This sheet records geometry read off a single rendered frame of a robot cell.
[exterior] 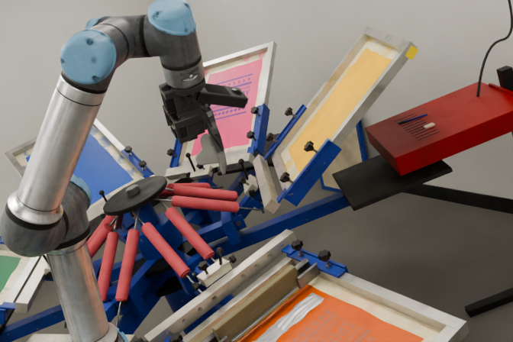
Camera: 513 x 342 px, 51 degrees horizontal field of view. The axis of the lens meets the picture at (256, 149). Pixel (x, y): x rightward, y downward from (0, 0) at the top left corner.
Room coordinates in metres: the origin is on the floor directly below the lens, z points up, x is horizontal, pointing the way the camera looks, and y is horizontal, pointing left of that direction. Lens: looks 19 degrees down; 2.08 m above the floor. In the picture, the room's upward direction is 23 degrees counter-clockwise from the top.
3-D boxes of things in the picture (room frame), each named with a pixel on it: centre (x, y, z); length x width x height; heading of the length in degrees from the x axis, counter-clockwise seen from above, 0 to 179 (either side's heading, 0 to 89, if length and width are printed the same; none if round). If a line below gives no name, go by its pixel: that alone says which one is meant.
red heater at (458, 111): (2.25, -0.83, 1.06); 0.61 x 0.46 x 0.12; 88
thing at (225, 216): (2.31, 0.59, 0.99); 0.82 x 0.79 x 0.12; 28
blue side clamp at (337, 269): (1.72, -0.04, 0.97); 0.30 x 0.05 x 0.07; 28
